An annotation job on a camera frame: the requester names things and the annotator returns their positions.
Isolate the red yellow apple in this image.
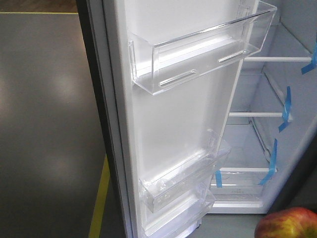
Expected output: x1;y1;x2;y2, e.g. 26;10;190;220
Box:
254;207;317;238

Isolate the open white fridge door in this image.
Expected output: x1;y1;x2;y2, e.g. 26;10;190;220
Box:
75;0;278;238

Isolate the clear fridge crisper drawer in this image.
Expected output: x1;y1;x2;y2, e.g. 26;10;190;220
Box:
211;167;269;196

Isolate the white fridge interior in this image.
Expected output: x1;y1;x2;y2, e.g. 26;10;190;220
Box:
211;0;317;214

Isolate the clear upper door bin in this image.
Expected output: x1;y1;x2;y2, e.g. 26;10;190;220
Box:
126;0;277;95

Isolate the clear door bin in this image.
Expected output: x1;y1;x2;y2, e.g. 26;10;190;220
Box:
142;183;215;238
126;0;277;95
139;129;230;213

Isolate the clear middle door bin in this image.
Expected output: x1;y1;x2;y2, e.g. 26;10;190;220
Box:
139;129;230;213

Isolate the blue tape strip left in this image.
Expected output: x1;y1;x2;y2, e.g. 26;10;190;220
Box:
215;170;222;188

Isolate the blue tape strip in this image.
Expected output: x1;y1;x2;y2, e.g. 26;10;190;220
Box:
301;43;317;75
278;86;292;132
215;170;222;188
258;139;278;185

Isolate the clear lower door bin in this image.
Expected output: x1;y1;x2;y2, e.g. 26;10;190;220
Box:
142;183;215;238

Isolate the blue tape strip lower right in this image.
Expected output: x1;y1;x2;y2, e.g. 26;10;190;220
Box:
258;139;278;185

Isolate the blue tape strip middle right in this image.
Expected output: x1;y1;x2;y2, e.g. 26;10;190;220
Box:
278;86;292;132

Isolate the blue tape strip upper right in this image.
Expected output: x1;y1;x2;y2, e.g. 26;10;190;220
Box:
301;43;317;75

